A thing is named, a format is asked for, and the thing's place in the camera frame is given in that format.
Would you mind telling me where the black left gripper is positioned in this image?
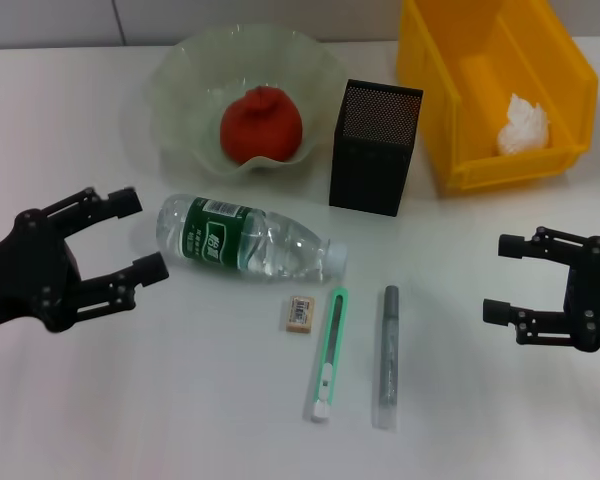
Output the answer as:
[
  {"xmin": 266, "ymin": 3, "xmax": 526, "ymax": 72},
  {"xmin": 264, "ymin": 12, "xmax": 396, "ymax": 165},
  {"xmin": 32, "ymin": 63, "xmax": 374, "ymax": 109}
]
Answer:
[{"xmin": 0, "ymin": 186, "xmax": 171, "ymax": 335}]

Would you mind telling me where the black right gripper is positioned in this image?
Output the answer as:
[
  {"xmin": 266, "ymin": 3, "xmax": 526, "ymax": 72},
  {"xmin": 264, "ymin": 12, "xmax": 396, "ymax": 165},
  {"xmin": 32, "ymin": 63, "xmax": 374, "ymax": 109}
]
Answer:
[{"xmin": 481, "ymin": 225, "xmax": 600, "ymax": 353}]

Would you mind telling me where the clear green-label water bottle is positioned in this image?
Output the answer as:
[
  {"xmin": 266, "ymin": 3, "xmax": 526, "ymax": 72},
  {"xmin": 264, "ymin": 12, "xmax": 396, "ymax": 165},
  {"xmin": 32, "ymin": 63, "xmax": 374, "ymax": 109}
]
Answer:
[{"xmin": 155, "ymin": 194, "xmax": 350, "ymax": 284}]

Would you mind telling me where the white paper ball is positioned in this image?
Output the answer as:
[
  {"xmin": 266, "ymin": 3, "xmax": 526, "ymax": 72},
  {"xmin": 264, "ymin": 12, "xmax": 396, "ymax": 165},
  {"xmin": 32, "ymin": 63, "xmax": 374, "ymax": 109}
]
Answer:
[{"xmin": 496, "ymin": 92, "xmax": 552, "ymax": 157}]

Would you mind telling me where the orange knitted toy fruit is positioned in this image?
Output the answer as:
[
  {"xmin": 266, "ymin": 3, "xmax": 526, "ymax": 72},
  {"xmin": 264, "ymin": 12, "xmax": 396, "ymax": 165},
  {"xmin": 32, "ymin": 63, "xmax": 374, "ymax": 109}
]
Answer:
[{"xmin": 219, "ymin": 85, "xmax": 305, "ymax": 164}]

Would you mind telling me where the black mesh pen holder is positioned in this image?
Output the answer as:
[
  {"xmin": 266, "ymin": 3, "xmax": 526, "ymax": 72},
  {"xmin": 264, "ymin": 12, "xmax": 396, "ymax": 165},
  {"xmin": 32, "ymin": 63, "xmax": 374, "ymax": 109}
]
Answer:
[{"xmin": 328, "ymin": 78, "xmax": 425, "ymax": 218}]

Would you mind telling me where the grey marker pen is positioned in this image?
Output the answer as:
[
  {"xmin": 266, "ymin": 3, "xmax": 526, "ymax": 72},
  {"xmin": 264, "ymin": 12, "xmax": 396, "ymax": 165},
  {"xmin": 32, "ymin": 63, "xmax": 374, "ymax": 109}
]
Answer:
[{"xmin": 371, "ymin": 284, "xmax": 400, "ymax": 434}]

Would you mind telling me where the green wavy glass fruit bowl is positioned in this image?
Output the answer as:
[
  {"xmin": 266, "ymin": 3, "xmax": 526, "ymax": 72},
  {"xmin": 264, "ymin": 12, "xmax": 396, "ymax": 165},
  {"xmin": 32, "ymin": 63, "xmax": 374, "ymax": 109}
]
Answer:
[{"xmin": 147, "ymin": 22, "xmax": 349, "ymax": 189}]

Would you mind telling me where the beige eraser with barcode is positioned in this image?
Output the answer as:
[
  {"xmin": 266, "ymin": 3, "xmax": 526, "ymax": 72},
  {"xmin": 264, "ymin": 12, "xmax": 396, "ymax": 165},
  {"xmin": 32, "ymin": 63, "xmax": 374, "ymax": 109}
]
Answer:
[{"xmin": 283, "ymin": 294, "xmax": 315, "ymax": 334}]

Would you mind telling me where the green utility knife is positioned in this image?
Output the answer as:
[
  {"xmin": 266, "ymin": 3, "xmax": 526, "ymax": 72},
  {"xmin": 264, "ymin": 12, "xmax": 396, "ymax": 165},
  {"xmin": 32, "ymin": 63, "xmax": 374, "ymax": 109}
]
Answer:
[{"xmin": 307, "ymin": 287, "xmax": 350, "ymax": 424}]

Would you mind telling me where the yellow plastic storage bin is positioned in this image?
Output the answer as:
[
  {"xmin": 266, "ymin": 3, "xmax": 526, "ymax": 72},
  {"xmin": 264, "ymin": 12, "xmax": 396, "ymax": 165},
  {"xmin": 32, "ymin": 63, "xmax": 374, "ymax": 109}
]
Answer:
[{"xmin": 395, "ymin": 0, "xmax": 600, "ymax": 194}]

